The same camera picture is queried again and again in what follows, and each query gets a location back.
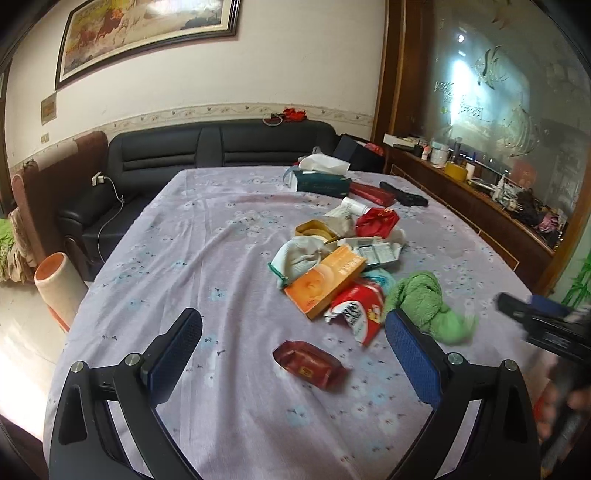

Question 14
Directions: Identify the white medicine box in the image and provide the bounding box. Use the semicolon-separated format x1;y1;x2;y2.
337;237;403;269

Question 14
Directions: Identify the red white snack bag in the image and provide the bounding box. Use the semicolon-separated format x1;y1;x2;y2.
324;279;385;347

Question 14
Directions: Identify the dark red foil wrapper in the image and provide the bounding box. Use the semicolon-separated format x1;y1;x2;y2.
273;341;349;391

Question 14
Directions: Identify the orange cardboard box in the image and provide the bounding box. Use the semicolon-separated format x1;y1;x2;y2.
284;246;367;320

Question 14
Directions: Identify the round yellow tin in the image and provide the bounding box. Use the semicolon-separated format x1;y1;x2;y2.
294;220;339;243

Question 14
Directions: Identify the white knit glove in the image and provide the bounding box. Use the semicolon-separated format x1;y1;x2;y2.
267;236;331;289

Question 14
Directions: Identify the wooden sideboard cabinet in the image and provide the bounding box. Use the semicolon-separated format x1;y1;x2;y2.
386;149;554;295

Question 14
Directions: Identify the green cloth rag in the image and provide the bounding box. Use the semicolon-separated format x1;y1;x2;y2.
385;271;478;345

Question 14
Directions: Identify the white orange cylinder bin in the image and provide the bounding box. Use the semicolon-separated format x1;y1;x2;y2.
34;252;88;333

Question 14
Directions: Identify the yellow container on sideboard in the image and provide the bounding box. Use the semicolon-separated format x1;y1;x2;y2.
444;162;468;182

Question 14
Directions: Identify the red flat pouch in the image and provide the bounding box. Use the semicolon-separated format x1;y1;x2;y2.
349;181;396;208

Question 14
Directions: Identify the dark green tissue box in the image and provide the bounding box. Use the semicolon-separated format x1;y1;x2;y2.
287;170;352;199

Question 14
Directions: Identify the black leather sofa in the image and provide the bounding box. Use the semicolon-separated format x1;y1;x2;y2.
57;119;339;281

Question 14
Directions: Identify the red flower ornament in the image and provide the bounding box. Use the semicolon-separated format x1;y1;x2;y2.
281;108;308;123

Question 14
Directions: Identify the framed horse painting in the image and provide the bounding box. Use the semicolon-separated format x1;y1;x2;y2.
54;0;240;90

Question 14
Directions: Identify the white charger with cable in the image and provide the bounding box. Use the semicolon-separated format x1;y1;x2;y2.
91;171;127;264

